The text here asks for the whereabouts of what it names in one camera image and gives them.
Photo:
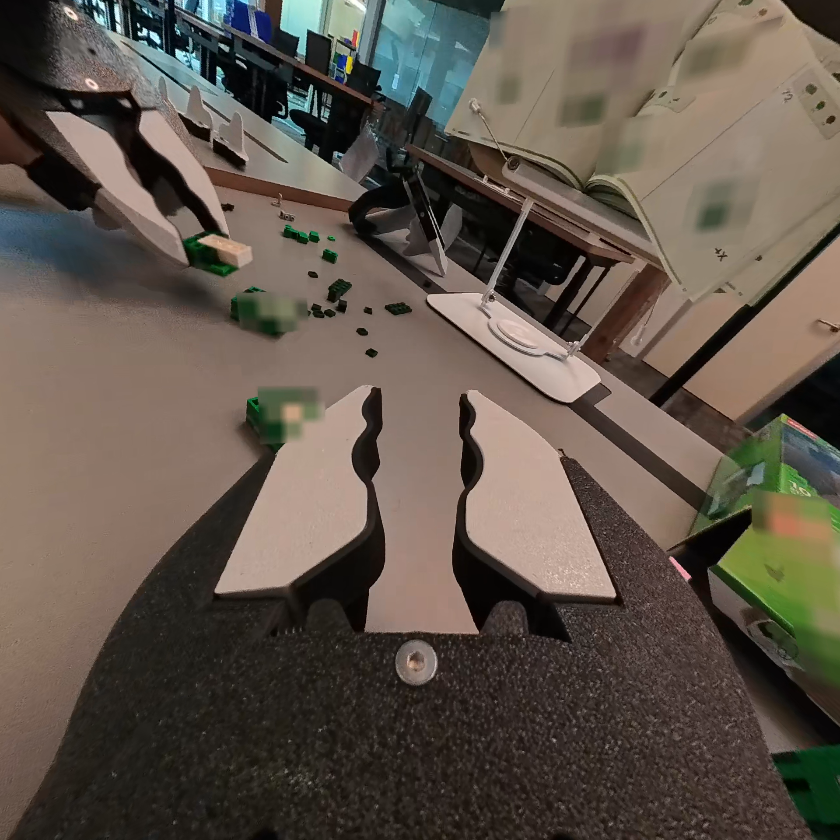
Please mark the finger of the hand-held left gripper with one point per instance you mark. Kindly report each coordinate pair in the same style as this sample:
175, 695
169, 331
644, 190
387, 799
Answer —
111, 157
180, 151

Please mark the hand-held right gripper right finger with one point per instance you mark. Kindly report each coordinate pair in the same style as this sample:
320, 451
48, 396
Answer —
531, 512

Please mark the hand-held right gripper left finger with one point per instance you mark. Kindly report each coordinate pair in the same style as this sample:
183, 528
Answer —
302, 505

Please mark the green lego foot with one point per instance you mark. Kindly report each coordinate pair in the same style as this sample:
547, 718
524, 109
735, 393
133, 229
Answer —
223, 253
233, 308
253, 413

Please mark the pink lego pig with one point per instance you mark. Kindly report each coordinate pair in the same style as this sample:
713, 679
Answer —
680, 568

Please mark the scattered small green lego bricks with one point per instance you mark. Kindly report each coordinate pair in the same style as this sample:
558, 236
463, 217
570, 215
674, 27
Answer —
338, 289

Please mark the green lego box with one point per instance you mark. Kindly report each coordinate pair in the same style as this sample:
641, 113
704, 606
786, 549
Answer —
754, 577

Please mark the tall green pixelated lego tower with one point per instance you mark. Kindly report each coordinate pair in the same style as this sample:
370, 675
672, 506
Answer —
807, 787

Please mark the open lego instruction booklet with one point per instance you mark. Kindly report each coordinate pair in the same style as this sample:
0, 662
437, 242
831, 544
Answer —
768, 164

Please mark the white book stand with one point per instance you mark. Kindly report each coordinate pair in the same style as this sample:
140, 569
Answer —
558, 377

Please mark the blue storage bins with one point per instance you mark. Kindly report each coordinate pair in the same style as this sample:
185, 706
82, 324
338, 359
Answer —
253, 16

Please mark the long wooden office desk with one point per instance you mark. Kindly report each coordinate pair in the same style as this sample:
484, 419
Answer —
328, 82

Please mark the black metal leg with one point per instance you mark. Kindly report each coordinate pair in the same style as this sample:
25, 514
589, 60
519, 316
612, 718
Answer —
722, 341

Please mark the wooden desk with black legs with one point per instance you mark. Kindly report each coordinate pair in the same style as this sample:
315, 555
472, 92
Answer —
459, 172

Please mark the wooden post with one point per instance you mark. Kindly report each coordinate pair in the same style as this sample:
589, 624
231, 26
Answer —
623, 315

